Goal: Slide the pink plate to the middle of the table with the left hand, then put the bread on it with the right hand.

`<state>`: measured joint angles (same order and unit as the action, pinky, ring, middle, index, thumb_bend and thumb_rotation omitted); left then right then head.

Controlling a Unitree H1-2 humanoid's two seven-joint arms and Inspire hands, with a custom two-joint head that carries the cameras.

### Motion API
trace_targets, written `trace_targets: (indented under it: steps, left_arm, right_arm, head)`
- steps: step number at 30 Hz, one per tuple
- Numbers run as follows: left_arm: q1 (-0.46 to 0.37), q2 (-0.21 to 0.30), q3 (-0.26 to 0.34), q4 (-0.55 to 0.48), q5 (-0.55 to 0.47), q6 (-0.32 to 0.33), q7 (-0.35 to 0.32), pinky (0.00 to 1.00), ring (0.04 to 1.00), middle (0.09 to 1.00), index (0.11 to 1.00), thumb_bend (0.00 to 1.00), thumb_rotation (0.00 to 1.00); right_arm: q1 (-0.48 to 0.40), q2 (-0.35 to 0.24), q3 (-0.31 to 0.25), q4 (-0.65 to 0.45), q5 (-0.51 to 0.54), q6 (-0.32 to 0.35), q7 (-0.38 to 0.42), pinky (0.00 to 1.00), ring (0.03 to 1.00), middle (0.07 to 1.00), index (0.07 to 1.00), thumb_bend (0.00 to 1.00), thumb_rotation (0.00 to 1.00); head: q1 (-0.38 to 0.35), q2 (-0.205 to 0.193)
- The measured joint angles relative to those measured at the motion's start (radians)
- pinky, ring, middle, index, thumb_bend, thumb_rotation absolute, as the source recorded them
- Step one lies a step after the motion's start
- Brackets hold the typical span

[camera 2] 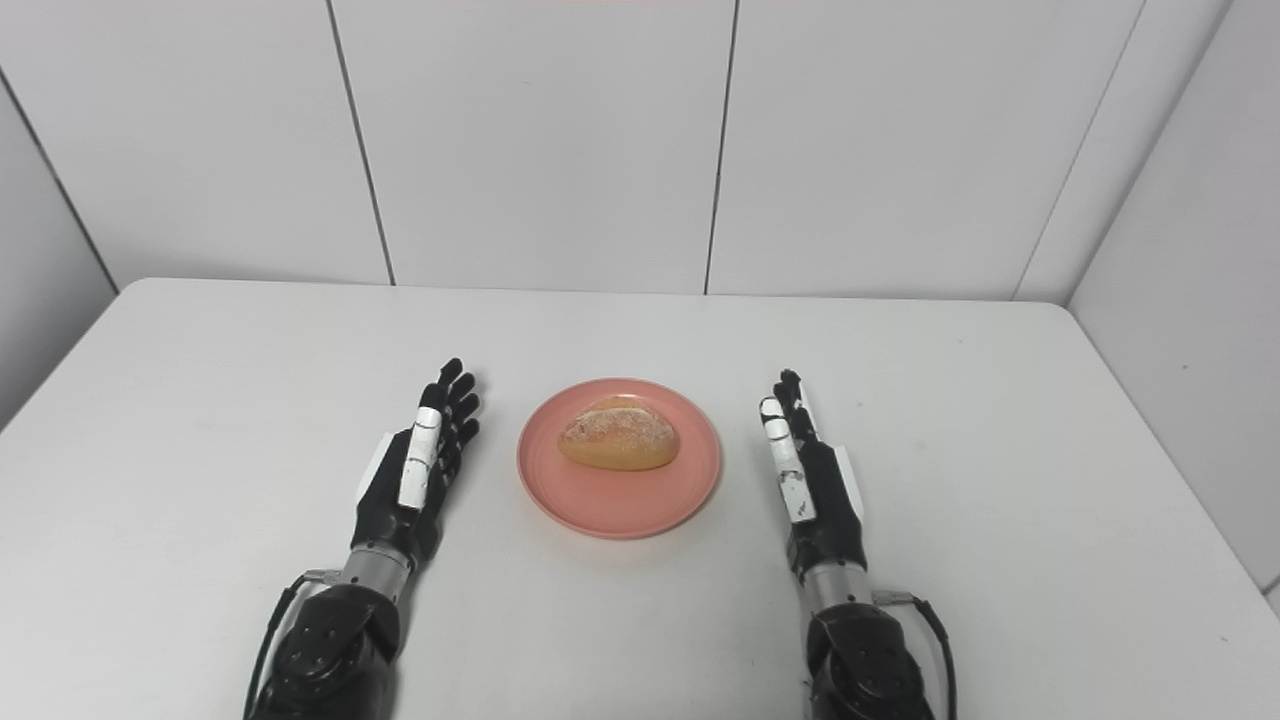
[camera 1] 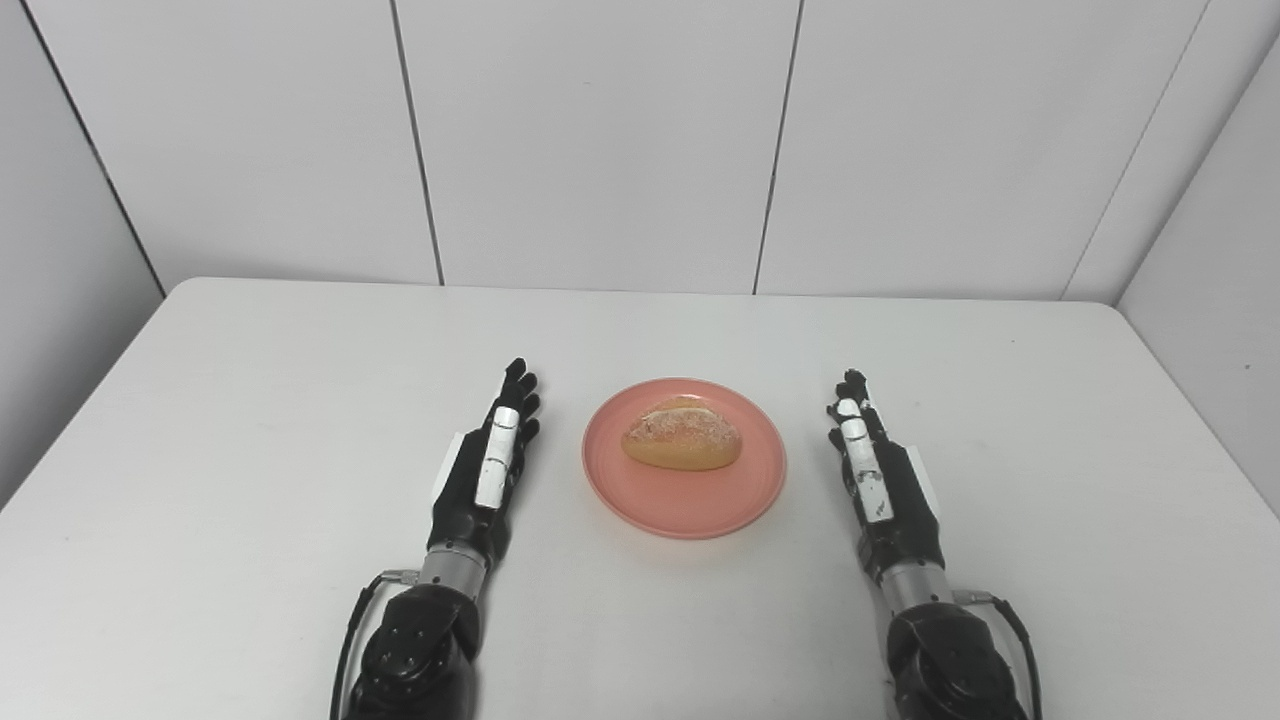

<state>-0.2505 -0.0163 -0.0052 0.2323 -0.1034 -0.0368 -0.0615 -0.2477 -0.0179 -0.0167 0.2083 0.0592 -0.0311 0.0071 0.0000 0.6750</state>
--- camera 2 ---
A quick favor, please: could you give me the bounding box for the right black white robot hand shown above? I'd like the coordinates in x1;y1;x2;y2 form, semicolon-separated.
758;369;869;583

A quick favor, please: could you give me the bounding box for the pink round plate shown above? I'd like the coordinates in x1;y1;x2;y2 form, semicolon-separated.
517;377;723;540

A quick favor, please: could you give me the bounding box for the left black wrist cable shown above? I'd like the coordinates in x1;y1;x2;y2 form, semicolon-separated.
243;569;346;720

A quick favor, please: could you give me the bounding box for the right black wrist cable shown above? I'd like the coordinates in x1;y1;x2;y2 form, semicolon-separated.
872;588;959;720

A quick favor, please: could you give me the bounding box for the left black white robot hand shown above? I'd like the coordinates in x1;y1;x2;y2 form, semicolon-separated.
352;357;482;574

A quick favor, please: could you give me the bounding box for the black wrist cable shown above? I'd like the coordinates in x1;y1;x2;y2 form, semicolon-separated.
872;588;959;720
243;569;346;720

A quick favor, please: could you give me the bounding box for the golden bread roll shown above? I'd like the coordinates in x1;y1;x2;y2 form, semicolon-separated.
557;396;682;472

